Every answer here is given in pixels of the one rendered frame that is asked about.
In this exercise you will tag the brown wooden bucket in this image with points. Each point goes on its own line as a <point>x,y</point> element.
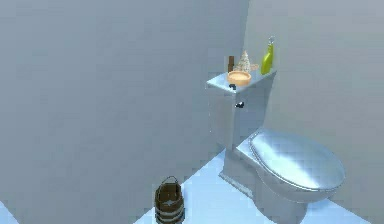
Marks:
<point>169,201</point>

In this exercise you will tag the small black object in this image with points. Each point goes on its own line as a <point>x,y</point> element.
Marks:
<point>232,87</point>

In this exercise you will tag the orange round dish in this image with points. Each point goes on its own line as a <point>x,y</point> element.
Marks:
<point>239,78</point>

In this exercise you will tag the small brown bottle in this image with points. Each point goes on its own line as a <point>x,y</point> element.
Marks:
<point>230,64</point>

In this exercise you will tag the beige cone-shaped ornament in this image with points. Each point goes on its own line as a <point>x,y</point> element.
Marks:
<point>245,62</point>

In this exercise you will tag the yellow-green spray bottle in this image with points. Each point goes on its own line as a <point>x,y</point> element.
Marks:
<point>267,60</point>

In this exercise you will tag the white toilet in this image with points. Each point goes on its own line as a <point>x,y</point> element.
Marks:
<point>293,163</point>

